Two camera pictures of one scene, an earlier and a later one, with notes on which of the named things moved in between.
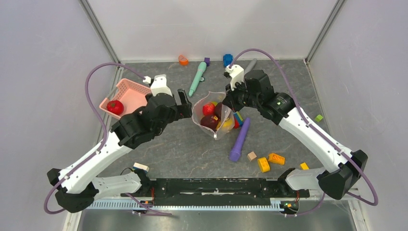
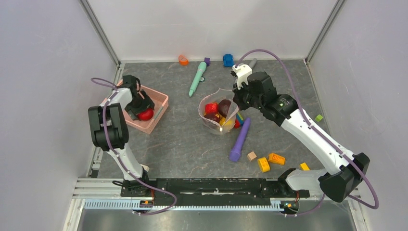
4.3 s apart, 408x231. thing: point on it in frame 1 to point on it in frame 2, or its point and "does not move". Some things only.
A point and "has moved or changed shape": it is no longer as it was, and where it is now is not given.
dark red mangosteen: x=210 y=121 has moved or changed shape
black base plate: x=216 y=191 does not move
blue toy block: x=227 y=59 does not move
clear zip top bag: x=210 y=114 has moved or changed shape
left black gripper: x=184 y=109 to x=146 y=103
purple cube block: x=207 y=60 does not move
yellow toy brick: x=263 y=164 does not move
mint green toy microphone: x=201 y=68 does not move
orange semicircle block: x=183 y=61 does not move
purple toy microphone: x=235 y=153 does not move
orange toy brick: x=276 y=159 does not move
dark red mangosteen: x=218 y=109 has moved or changed shape
